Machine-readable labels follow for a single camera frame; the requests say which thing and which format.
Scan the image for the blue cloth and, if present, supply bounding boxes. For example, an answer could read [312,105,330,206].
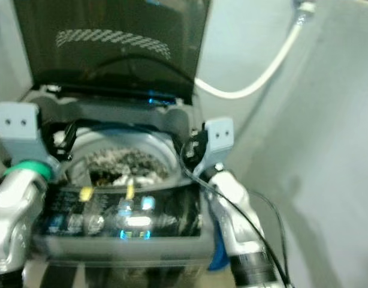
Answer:
[208,221,230,272]

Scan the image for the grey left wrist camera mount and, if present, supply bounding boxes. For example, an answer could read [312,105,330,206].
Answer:
[0,102,48,164]

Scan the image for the dark tinted washer lid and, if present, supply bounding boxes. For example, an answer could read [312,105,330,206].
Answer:
[13,0,212,100]

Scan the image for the steel washer drum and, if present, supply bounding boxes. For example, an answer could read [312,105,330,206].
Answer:
[71,125,186,184]

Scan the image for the black and white patterned clothes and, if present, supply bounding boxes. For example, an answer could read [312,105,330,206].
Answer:
[85,147,152,184]

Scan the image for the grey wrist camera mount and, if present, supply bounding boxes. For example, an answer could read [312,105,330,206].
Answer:
[0,102,48,164]
[204,117,235,175]

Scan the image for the grey top-loading washing machine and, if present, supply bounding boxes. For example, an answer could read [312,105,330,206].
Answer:
[0,84,222,288]

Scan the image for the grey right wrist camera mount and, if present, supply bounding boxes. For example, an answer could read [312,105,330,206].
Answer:
[204,117,235,175]

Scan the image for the white water inlet hose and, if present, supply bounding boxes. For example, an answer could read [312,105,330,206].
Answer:
[195,6,310,100]

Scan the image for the black washer control panel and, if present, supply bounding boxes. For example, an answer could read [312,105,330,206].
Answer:
[28,182,216,244]

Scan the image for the white wall tap fitting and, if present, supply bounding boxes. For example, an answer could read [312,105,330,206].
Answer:
[295,0,318,17]

